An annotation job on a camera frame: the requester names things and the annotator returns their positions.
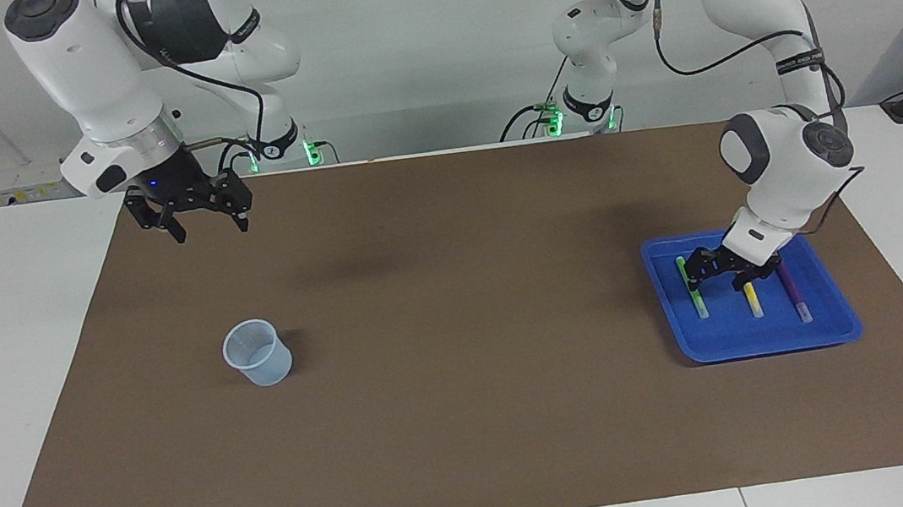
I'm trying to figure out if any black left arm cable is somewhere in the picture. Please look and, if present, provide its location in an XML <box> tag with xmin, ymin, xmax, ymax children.
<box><xmin>606</xmin><ymin>0</ymin><xmax>874</xmax><ymax>254</ymax></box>

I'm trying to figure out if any translucent plastic cup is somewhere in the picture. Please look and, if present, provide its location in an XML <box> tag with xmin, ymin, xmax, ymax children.
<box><xmin>220</xmin><ymin>314</ymin><xmax>296</xmax><ymax>391</ymax></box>

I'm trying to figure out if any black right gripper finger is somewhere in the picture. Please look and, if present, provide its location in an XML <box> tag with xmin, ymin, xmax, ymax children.
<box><xmin>203</xmin><ymin>168</ymin><xmax>257</xmax><ymax>237</ymax></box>
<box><xmin>123</xmin><ymin>187</ymin><xmax>188</xmax><ymax>250</ymax></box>

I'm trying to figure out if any yellow pen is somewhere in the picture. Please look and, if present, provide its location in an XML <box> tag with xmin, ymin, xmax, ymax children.
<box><xmin>739</xmin><ymin>278</ymin><xmax>764</xmax><ymax>319</ymax></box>

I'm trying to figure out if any white power strip box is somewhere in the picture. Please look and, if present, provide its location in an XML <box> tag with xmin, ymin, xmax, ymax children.
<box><xmin>0</xmin><ymin>155</ymin><xmax>84</xmax><ymax>207</ymax></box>

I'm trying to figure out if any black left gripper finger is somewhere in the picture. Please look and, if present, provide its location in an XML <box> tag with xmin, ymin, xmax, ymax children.
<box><xmin>679</xmin><ymin>244</ymin><xmax>724</xmax><ymax>293</ymax></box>
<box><xmin>730</xmin><ymin>264</ymin><xmax>771</xmax><ymax>293</ymax></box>

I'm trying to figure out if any black left arm strap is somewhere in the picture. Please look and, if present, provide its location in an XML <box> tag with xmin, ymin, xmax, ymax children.
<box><xmin>775</xmin><ymin>52</ymin><xmax>827</xmax><ymax>78</ymax></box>

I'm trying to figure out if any blue plastic tray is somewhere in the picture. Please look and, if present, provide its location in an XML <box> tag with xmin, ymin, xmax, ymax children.
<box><xmin>639</xmin><ymin>214</ymin><xmax>865</xmax><ymax>370</ymax></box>

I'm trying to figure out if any black arm strap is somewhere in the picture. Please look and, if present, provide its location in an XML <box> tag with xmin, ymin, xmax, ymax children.
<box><xmin>225</xmin><ymin>7</ymin><xmax>265</xmax><ymax>46</ymax></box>
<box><xmin>775</xmin><ymin>52</ymin><xmax>827</xmax><ymax>78</ymax></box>

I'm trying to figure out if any brown table mat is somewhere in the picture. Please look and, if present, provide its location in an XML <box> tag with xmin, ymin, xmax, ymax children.
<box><xmin>0</xmin><ymin>98</ymin><xmax>903</xmax><ymax>507</ymax></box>

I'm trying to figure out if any black right arm strap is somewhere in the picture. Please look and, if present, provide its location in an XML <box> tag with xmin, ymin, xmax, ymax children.
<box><xmin>225</xmin><ymin>7</ymin><xmax>265</xmax><ymax>46</ymax></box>

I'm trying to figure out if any green pen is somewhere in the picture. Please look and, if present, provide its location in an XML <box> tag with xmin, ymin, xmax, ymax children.
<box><xmin>675</xmin><ymin>254</ymin><xmax>710</xmax><ymax>321</ymax></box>

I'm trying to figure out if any purple pen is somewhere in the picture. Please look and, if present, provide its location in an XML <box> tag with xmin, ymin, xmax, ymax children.
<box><xmin>773</xmin><ymin>256</ymin><xmax>813</xmax><ymax>326</ymax></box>

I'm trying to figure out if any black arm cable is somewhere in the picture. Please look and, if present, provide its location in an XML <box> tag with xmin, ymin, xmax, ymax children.
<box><xmin>115</xmin><ymin>0</ymin><xmax>273</xmax><ymax>184</ymax></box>
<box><xmin>606</xmin><ymin>0</ymin><xmax>874</xmax><ymax>254</ymax></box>

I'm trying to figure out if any black base cable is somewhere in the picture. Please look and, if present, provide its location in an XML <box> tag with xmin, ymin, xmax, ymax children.
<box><xmin>492</xmin><ymin>57</ymin><xmax>579</xmax><ymax>144</ymax></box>
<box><xmin>213</xmin><ymin>132</ymin><xmax>256</xmax><ymax>179</ymax></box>

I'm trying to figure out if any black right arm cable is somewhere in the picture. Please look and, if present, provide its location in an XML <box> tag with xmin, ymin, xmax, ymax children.
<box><xmin>115</xmin><ymin>0</ymin><xmax>273</xmax><ymax>184</ymax></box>

